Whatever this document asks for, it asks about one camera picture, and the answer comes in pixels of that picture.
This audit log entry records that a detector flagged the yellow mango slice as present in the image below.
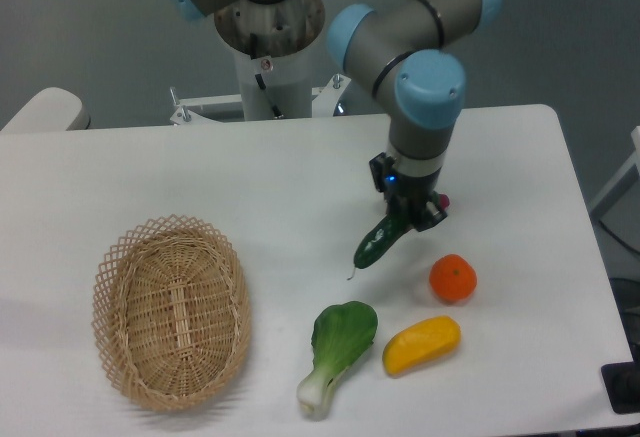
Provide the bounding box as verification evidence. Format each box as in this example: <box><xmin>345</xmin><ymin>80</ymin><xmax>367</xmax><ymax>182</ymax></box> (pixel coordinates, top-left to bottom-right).
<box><xmin>382</xmin><ymin>316</ymin><xmax>462</xmax><ymax>377</ymax></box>

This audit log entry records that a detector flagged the purple sweet potato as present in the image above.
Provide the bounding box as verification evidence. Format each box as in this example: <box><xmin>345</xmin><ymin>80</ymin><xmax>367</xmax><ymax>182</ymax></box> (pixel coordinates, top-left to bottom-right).
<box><xmin>439</xmin><ymin>193</ymin><xmax>450</xmax><ymax>209</ymax></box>

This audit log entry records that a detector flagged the white furniture frame right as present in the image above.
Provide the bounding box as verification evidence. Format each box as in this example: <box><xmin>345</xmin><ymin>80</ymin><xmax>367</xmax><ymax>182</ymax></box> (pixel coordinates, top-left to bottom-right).
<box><xmin>588</xmin><ymin>127</ymin><xmax>639</xmax><ymax>220</ymax></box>

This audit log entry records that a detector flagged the green cucumber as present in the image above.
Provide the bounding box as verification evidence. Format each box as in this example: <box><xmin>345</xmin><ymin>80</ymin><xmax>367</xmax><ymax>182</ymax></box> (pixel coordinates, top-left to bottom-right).
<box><xmin>353</xmin><ymin>213</ymin><xmax>409</xmax><ymax>274</ymax></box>

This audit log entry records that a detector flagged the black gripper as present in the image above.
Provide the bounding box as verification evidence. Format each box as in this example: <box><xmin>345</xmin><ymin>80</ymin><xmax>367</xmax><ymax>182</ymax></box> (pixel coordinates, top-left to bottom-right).
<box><xmin>369</xmin><ymin>152</ymin><xmax>448</xmax><ymax>233</ymax></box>

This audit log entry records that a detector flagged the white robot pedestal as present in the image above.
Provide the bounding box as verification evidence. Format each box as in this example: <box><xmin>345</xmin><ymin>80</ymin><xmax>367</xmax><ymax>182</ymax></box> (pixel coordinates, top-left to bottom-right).
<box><xmin>170</xmin><ymin>0</ymin><xmax>351</xmax><ymax>125</ymax></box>

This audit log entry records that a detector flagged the black device at table edge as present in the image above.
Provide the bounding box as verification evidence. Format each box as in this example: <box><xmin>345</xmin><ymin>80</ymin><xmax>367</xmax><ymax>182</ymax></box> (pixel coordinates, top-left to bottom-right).
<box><xmin>601</xmin><ymin>362</ymin><xmax>639</xmax><ymax>414</ymax></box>

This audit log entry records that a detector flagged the green bok choy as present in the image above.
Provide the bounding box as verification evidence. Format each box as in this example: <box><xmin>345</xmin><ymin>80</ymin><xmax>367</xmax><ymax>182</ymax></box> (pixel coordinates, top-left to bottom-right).
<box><xmin>296</xmin><ymin>301</ymin><xmax>378</xmax><ymax>418</ymax></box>

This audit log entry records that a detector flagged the orange tangerine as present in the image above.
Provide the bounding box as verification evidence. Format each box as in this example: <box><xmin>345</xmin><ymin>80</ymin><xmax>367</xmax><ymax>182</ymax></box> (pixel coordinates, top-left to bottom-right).
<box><xmin>429</xmin><ymin>254</ymin><xmax>477</xmax><ymax>302</ymax></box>

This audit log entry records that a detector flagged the woven wicker basket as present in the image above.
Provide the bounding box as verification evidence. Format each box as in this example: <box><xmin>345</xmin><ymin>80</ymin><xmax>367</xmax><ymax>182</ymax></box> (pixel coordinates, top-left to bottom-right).
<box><xmin>92</xmin><ymin>215</ymin><xmax>251</xmax><ymax>412</ymax></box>

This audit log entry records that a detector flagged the black cable on pedestal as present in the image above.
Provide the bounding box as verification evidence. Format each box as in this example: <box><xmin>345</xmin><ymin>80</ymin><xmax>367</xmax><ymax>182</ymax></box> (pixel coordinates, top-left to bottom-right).
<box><xmin>249</xmin><ymin>31</ymin><xmax>285</xmax><ymax>120</ymax></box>

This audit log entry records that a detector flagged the white chair armrest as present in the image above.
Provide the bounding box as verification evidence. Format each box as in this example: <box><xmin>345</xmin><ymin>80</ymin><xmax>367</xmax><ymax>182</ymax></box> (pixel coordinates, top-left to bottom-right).
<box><xmin>1</xmin><ymin>87</ymin><xmax>91</xmax><ymax>135</ymax></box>

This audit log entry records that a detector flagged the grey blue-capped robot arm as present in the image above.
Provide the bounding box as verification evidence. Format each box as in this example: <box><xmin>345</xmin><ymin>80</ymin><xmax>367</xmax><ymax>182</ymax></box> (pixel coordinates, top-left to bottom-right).
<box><xmin>172</xmin><ymin>0</ymin><xmax>502</xmax><ymax>231</ymax></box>

